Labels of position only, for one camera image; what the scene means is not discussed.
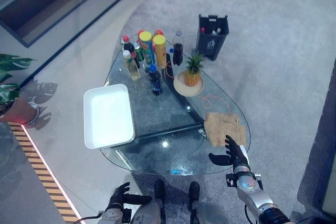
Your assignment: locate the large cola bottle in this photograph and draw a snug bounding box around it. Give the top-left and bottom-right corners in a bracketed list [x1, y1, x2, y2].
[172, 30, 185, 67]

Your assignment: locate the terracotta plant pot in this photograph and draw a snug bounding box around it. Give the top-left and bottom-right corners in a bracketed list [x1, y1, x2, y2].
[0, 97, 40, 125]

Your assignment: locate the silver right robot leg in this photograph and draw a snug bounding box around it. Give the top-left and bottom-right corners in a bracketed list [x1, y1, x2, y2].
[188, 181, 229, 224]

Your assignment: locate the grey carpet rug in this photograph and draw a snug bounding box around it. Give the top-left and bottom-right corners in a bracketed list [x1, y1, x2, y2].
[103, 0, 336, 224]

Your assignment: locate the black trash bin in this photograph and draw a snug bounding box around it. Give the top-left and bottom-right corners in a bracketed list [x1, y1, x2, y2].
[195, 14, 230, 62]

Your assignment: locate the white rectangular tray basket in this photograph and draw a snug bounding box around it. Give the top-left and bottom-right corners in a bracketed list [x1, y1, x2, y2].
[83, 83, 136, 150]

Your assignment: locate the green bottle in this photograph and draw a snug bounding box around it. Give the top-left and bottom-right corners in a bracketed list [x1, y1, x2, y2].
[133, 41, 145, 62]

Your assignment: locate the green leafy plant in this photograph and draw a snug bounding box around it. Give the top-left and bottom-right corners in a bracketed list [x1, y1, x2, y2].
[0, 54, 37, 116]

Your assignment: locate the beige round plate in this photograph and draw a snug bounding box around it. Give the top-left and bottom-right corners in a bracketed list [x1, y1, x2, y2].
[173, 71, 205, 97]

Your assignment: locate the silver robot leg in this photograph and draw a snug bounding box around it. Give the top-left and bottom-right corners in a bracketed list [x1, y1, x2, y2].
[188, 181, 229, 224]
[130, 179, 166, 224]

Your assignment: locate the yellow black striped tape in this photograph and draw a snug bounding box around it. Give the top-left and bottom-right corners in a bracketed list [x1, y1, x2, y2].
[8, 122, 80, 224]

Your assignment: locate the small dark bottle red cap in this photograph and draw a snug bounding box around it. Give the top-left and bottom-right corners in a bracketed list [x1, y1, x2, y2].
[130, 51, 141, 69]

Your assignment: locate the pineapple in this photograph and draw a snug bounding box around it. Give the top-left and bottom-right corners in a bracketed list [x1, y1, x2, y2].
[183, 52, 206, 87]

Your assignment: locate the black table frame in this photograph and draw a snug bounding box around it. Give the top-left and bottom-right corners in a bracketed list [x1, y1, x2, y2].
[136, 50, 208, 141]

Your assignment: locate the green chips can yellow lid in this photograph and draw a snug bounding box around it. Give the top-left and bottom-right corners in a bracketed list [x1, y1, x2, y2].
[139, 31, 157, 67]

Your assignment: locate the yellow oil bottle white cap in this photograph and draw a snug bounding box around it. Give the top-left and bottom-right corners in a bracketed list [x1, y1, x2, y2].
[122, 50, 142, 81]

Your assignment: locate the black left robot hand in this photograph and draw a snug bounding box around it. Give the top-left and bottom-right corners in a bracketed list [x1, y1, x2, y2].
[108, 182, 153, 209]

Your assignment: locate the dark framed floor recess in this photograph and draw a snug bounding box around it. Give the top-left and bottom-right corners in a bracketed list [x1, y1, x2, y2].
[0, 0, 156, 49]

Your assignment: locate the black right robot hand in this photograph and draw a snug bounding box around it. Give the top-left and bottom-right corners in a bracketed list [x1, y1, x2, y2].
[208, 134, 250, 168]

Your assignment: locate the orange cable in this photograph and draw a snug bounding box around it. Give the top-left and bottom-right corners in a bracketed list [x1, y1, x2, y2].
[164, 60, 238, 116]

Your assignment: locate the silver left robot leg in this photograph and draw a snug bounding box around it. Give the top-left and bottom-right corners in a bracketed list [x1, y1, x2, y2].
[130, 179, 166, 224]

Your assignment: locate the dark grey sofa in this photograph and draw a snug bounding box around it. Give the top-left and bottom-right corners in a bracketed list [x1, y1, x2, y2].
[296, 58, 336, 224]

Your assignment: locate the tan cloth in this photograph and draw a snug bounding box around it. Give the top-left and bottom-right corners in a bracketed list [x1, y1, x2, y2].
[203, 112, 248, 148]

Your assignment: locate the dark bottle blue cap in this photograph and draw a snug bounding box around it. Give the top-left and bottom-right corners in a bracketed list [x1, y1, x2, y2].
[147, 64, 163, 96]

